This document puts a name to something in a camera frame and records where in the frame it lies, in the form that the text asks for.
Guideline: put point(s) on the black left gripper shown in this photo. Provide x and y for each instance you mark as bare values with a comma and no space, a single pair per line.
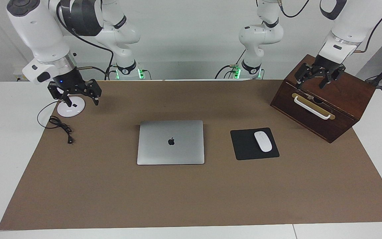
327,65

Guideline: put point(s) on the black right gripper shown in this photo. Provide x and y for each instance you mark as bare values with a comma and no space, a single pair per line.
71,83

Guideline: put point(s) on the silver laptop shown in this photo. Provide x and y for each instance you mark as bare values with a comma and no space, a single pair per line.
171,146

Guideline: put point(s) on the white desk lamp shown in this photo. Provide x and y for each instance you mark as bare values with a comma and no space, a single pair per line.
75,111

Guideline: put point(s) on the dark brown wooden box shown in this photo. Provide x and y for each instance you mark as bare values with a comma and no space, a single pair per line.
337,89

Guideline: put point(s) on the white power strip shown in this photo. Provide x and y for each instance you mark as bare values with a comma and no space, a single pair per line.
18,78

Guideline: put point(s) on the white computer mouse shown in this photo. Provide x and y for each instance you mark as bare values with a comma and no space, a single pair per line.
263,141

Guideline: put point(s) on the black mouse pad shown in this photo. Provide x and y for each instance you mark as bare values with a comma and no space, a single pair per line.
244,146

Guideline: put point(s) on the brown table mat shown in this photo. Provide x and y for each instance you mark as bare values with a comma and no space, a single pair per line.
191,196

